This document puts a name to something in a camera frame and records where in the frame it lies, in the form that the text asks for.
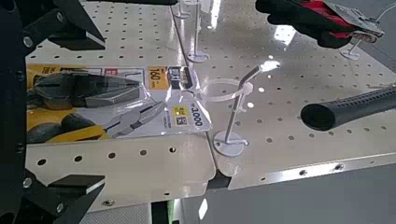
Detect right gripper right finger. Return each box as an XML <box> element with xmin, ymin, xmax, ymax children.
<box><xmin>21</xmin><ymin>0</ymin><xmax>106</xmax><ymax>56</ymax></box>

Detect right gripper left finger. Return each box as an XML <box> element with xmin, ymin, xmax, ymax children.
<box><xmin>13</xmin><ymin>174</ymin><xmax>106</xmax><ymax>224</ymax></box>

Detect yellow pliers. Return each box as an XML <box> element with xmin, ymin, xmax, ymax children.
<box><xmin>26</xmin><ymin>63</ymin><xmax>215</xmax><ymax>145</ymax></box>

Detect white metal pegboard panel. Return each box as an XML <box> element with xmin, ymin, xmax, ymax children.
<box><xmin>169</xmin><ymin>0</ymin><xmax>396</xmax><ymax>191</ymax></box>
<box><xmin>24</xmin><ymin>0</ymin><xmax>218</xmax><ymax>213</ymax></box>

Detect white pegboard hook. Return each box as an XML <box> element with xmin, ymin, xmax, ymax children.
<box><xmin>339</xmin><ymin>38</ymin><xmax>364</xmax><ymax>62</ymax></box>
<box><xmin>186</xmin><ymin>0</ymin><xmax>211</xmax><ymax>63</ymax></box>
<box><xmin>172</xmin><ymin>0</ymin><xmax>192</xmax><ymax>21</ymax></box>
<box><xmin>213</xmin><ymin>60</ymin><xmax>282</xmax><ymax>159</ymax></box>

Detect red and black tool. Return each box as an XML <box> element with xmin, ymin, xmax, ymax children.
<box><xmin>255</xmin><ymin>0</ymin><xmax>386</xmax><ymax>49</ymax></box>

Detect white cable tie loop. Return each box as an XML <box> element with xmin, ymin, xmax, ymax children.
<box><xmin>198</xmin><ymin>77</ymin><xmax>254</xmax><ymax>105</ymax></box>

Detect black dimpled tool handle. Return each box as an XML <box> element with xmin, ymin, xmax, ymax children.
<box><xmin>300</xmin><ymin>87</ymin><xmax>396</xmax><ymax>132</ymax></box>

